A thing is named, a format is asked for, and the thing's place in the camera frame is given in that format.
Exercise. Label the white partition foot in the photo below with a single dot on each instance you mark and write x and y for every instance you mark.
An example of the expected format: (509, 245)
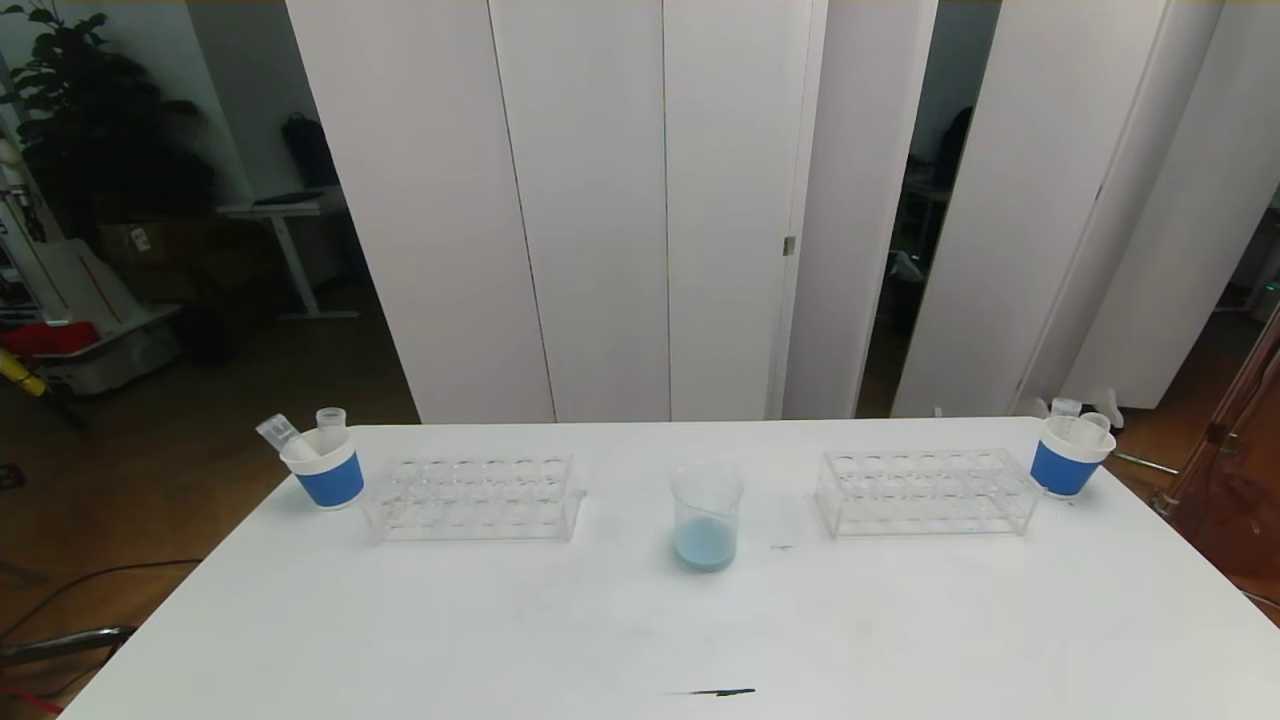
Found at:
(1033, 408)
(1108, 400)

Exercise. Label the test tube with blue pigment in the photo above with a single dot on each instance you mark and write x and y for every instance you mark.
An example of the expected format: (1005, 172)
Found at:
(331, 420)

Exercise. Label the white office desk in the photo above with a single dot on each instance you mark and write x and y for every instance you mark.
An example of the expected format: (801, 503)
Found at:
(290, 208)

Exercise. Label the yellow tool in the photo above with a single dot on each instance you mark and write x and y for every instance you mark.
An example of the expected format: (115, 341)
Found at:
(22, 376)

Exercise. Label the dark green potted plant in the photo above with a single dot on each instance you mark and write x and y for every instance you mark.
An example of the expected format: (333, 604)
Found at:
(100, 130)

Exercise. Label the brown cardboard box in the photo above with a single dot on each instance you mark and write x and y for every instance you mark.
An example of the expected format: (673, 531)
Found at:
(165, 253)

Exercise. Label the test tube with red pigment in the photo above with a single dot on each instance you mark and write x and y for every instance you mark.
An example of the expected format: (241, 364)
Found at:
(1065, 408)
(282, 433)

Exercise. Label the blue and white paper cup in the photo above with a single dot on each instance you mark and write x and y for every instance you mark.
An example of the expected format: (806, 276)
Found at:
(333, 482)
(1062, 468)

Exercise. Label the test tube with yellow pigment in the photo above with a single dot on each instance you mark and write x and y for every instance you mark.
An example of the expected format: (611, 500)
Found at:
(1096, 421)

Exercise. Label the grey metal floor rod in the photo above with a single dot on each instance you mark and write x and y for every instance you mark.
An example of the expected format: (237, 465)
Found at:
(1140, 462)

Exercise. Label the white partition panel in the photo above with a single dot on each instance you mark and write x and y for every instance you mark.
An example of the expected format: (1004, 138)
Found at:
(590, 200)
(1180, 250)
(735, 200)
(1020, 200)
(850, 200)
(420, 200)

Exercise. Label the clear glass beaker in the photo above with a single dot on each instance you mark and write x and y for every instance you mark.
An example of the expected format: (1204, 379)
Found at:
(706, 545)

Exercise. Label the white wheeled machine base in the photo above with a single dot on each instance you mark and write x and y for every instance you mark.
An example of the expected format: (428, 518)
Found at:
(110, 343)

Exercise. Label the clear acrylic test tube rack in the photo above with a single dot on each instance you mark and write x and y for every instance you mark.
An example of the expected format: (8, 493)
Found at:
(910, 495)
(480, 502)

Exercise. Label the black backpack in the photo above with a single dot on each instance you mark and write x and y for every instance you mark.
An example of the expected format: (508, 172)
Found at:
(310, 153)

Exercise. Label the grey metal chair leg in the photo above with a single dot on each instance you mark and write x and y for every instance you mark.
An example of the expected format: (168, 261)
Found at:
(100, 635)

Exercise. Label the brown metal stand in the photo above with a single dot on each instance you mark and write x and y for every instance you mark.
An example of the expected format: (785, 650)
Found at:
(1230, 500)

